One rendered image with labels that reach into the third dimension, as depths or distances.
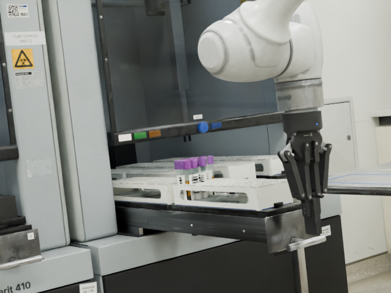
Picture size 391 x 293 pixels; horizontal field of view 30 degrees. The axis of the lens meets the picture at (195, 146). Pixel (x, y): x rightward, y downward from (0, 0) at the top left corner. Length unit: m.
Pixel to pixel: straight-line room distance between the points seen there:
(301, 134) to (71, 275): 0.65
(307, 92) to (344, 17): 2.80
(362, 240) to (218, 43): 3.08
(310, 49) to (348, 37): 2.80
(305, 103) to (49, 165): 0.69
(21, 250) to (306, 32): 0.78
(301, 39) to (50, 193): 0.75
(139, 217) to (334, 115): 2.36
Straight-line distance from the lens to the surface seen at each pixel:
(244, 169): 2.04
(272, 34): 1.23
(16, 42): 1.76
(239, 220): 1.49
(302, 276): 1.87
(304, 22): 1.37
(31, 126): 1.76
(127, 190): 1.99
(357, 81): 4.19
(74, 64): 1.82
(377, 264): 4.31
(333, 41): 4.07
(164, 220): 1.71
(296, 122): 1.38
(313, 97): 1.37
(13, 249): 1.65
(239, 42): 1.22
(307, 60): 1.36
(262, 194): 1.47
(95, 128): 1.83
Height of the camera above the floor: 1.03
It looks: 3 degrees down
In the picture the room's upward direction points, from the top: 6 degrees counter-clockwise
